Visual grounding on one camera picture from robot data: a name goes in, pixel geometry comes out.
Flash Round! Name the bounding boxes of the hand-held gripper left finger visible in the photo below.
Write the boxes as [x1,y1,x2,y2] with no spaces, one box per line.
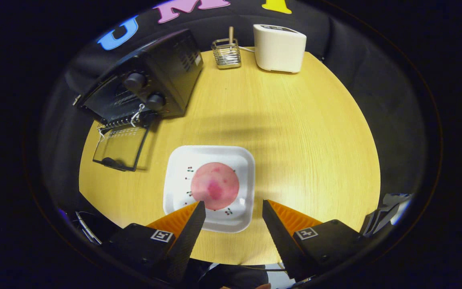
[109,201,207,283]

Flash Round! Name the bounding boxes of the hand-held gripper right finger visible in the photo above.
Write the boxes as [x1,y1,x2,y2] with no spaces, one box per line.
[262,199,372,281]

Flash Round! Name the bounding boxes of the pink round food slice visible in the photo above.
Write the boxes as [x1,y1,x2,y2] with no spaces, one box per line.
[191,162,240,210]

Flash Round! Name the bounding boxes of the white square plate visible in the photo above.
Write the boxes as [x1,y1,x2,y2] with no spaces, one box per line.
[163,145,255,234]

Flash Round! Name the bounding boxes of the black toaster oven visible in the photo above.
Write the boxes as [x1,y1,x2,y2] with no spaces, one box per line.
[73,29,203,172]

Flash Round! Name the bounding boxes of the white toaster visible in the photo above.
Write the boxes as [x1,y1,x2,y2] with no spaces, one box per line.
[253,24,307,73]

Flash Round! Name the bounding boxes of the black backdrop cloth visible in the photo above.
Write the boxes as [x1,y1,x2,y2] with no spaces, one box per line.
[41,0,426,213]

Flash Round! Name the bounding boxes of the wire mesh utensil holder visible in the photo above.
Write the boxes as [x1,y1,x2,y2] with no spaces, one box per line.
[211,38,242,69]

